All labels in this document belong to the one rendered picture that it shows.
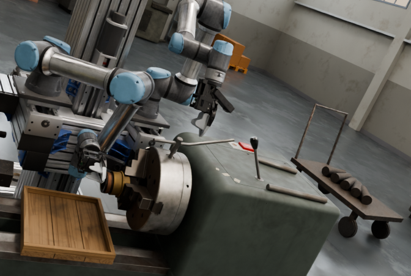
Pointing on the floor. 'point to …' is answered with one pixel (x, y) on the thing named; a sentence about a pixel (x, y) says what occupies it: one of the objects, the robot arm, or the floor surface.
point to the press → (147, 29)
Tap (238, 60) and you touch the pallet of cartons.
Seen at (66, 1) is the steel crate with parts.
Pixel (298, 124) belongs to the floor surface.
